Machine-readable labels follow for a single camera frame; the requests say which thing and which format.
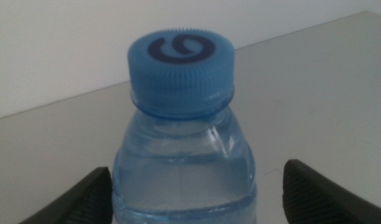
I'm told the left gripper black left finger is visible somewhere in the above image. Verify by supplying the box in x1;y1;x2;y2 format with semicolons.
19;167;114;224

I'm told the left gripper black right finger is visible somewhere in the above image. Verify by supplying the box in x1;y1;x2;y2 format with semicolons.
282;159;381;224

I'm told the clear water bottle blue cap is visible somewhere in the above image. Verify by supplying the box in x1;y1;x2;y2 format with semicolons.
111;27;258;224

